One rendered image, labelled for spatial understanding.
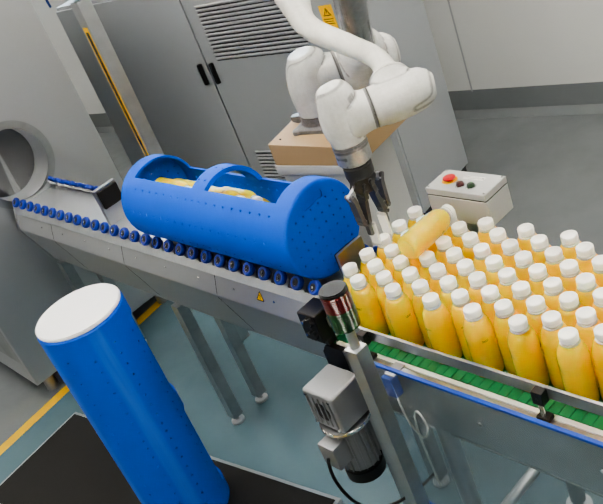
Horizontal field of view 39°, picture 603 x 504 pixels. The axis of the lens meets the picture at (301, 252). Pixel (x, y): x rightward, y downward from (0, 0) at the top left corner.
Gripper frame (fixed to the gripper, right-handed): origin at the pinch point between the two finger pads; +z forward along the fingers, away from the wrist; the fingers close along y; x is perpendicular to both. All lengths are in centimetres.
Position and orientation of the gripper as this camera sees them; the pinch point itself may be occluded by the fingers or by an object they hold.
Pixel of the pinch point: (379, 228)
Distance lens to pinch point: 221.8
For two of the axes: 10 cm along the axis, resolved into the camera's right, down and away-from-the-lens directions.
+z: 3.3, 8.1, 4.8
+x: 6.6, 1.6, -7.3
